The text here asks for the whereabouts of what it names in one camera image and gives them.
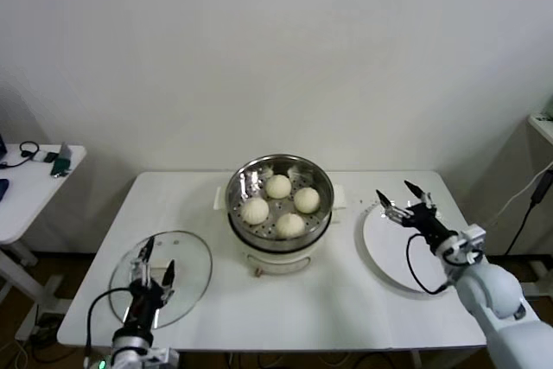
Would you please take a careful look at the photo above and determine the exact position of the floor power strip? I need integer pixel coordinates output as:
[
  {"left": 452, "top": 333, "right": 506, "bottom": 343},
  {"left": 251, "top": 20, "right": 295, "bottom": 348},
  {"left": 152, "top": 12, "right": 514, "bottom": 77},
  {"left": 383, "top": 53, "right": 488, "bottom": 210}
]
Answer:
[{"left": 36, "top": 311, "right": 61, "bottom": 331}]

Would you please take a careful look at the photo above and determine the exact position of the black cable with adapter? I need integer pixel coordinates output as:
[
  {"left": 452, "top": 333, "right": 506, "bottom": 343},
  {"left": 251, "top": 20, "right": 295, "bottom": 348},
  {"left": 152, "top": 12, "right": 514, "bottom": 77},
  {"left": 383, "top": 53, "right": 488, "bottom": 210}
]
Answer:
[{"left": 505, "top": 169, "right": 553, "bottom": 257}]

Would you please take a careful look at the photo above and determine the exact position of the large white plate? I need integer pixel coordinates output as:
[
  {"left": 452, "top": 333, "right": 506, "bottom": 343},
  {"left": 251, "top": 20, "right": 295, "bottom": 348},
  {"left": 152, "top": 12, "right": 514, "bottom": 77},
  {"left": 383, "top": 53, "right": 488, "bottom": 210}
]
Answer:
[{"left": 361, "top": 200, "right": 470, "bottom": 297}]

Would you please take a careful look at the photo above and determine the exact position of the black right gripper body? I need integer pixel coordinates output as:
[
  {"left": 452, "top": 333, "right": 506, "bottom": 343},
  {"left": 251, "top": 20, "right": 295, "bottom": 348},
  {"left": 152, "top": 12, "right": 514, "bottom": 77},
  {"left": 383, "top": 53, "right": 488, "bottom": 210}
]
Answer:
[{"left": 401, "top": 201, "right": 455, "bottom": 250}]

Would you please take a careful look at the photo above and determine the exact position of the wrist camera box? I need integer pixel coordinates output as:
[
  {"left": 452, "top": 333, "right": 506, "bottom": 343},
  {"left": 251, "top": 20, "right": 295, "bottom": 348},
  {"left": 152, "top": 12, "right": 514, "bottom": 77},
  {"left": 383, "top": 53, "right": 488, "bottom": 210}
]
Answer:
[
  {"left": 142, "top": 346, "right": 181, "bottom": 366},
  {"left": 448, "top": 224, "right": 486, "bottom": 264}
]

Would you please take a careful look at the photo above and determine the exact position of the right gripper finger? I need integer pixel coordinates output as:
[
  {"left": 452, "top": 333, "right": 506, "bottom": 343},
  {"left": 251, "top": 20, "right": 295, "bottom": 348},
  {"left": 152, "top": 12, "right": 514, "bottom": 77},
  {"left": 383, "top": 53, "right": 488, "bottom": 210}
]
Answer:
[
  {"left": 375, "top": 189, "right": 414, "bottom": 226},
  {"left": 404, "top": 179, "right": 435, "bottom": 214}
]

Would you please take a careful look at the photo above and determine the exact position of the round glass pot lid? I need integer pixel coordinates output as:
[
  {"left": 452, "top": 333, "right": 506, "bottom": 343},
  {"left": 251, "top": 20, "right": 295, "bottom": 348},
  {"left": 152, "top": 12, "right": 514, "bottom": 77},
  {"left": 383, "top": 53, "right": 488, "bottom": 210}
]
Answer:
[{"left": 108, "top": 230, "right": 213, "bottom": 330}]

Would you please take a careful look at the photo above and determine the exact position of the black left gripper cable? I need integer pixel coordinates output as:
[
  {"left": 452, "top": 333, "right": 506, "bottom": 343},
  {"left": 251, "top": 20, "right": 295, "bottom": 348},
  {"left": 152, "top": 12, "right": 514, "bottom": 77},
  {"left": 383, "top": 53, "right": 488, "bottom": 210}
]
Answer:
[{"left": 84, "top": 289, "right": 130, "bottom": 361}]

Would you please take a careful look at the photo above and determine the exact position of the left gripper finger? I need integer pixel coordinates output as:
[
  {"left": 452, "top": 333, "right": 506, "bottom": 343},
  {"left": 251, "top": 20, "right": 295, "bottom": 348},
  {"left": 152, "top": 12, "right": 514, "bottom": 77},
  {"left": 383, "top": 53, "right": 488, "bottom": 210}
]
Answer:
[
  {"left": 159, "top": 258, "right": 176, "bottom": 302},
  {"left": 130, "top": 236, "right": 156, "bottom": 289}
]

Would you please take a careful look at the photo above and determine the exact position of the green flat object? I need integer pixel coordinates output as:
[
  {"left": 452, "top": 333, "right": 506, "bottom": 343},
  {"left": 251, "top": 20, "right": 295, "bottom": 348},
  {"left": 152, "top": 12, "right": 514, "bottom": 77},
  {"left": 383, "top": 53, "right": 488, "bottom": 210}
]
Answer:
[{"left": 50, "top": 156, "right": 73, "bottom": 179}]

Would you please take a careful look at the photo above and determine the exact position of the perforated steel steamer basket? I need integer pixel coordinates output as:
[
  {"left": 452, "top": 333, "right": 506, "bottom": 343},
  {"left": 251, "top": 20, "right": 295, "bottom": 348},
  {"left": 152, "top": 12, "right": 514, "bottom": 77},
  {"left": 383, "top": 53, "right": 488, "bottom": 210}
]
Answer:
[{"left": 213, "top": 153, "right": 349, "bottom": 245}]

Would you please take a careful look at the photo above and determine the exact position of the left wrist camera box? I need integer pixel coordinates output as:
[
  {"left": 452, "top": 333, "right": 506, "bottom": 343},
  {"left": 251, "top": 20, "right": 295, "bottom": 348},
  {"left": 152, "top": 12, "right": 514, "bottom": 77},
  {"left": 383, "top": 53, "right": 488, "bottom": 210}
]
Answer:
[{"left": 142, "top": 346, "right": 181, "bottom": 366}]

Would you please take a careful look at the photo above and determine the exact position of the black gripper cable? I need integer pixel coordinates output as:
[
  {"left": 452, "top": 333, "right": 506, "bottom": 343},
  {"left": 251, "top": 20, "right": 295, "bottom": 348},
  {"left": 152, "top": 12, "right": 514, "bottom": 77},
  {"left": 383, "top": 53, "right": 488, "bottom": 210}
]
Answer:
[
  {"left": 405, "top": 232, "right": 450, "bottom": 296},
  {"left": 84, "top": 289, "right": 130, "bottom": 361}
]

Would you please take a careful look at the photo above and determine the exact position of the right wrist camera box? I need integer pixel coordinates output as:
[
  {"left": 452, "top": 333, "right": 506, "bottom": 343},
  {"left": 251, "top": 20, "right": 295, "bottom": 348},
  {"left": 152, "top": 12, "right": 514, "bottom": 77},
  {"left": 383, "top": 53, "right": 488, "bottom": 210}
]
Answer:
[{"left": 448, "top": 224, "right": 486, "bottom": 264}]

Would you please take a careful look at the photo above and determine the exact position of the white steamed baozi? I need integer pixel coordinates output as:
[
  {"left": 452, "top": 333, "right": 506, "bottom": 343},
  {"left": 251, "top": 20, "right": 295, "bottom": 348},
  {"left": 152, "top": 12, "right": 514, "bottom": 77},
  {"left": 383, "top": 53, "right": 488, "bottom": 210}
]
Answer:
[
  {"left": 240, "top": 196, "right": 270, "bottom": 226},
  {"left": 265, "top": 173, "right": 292, "bottom": 200},
  {"left": 293, "top": 187, "right": 321, "bottom": 214},
  {"left": 275, "top": 212, "right": 306, "bottom": 239}
]

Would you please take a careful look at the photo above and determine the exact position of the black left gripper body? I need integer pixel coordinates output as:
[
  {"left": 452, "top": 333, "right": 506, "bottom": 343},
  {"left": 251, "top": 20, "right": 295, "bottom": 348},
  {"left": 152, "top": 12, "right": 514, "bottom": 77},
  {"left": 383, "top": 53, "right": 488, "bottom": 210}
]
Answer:
[{"left": 124, "top": 280, "right": 168, "bottom": 332}]

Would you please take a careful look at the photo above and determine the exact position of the white hanging cable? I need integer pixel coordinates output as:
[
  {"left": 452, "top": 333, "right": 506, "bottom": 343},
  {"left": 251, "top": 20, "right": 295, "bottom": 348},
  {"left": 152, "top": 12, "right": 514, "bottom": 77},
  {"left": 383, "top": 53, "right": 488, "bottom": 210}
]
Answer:
[{"left": 487, "top": 164, "right": 553, "bottom": 226}]

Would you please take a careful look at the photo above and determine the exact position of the black looped cable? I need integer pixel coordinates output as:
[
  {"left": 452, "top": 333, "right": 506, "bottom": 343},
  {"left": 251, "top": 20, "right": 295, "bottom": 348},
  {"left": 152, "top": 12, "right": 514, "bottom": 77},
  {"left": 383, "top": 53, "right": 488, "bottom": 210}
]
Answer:
[{"left": 0, "top": 141, "right": 42, "bottom": 169}]

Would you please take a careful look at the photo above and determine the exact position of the pale green object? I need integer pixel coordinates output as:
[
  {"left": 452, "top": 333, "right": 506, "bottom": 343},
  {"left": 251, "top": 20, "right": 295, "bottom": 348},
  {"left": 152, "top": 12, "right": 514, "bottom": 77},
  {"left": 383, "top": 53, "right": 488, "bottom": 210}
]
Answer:
[{"left": 535, "top": 96, "right": 553, "bottom": 122}]

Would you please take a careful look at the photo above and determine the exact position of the white shelf table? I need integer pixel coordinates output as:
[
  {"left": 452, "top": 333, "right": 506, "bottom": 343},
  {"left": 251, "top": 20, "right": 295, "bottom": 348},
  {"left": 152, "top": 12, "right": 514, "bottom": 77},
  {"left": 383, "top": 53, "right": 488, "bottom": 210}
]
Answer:
[{"left": 526, "top": 113, "right": 553, "bottom": 145}]

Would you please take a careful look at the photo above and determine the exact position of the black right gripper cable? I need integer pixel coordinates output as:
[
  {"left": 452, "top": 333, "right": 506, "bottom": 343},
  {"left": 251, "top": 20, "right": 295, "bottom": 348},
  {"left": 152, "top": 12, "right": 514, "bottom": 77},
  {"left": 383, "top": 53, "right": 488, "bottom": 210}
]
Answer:
[{"left": 405, "top": 232, "right": 450, "bottom": 296}]

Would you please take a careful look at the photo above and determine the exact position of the white side table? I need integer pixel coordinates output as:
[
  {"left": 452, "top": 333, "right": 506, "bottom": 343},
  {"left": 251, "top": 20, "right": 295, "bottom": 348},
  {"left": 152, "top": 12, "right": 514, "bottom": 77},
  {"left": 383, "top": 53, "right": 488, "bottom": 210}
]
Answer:
[{"left": 0, "top": 143, "right": 87, "bottom": 314}]

